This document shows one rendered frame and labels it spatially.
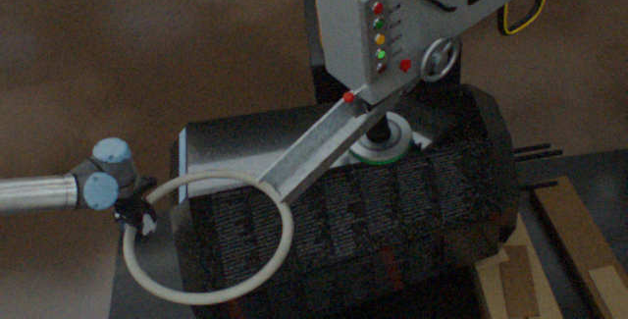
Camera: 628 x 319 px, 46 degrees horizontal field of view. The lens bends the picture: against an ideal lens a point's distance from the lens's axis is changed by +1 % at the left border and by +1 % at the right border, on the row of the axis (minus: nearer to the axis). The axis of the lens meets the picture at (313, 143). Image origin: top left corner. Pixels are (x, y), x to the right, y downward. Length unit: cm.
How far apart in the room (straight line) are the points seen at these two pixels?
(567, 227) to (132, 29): 273
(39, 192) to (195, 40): 263
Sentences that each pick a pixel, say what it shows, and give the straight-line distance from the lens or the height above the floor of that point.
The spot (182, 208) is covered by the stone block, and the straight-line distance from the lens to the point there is 244.
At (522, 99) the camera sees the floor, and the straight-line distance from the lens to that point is 378.
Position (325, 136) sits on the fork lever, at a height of 98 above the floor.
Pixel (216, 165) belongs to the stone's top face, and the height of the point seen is 85.
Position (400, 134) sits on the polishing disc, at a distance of 241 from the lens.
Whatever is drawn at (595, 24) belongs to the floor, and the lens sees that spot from 425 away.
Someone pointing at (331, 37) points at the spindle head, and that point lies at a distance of 210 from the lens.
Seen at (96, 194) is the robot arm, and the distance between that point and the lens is 187.
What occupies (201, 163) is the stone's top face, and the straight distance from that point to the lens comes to 248.
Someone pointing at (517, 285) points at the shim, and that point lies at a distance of 286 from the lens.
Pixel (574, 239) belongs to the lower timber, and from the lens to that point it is 316.
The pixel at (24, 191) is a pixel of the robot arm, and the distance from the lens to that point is 183.
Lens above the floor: 265
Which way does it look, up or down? 47 degrees down
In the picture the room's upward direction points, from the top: 10 degrees counter-clockwise
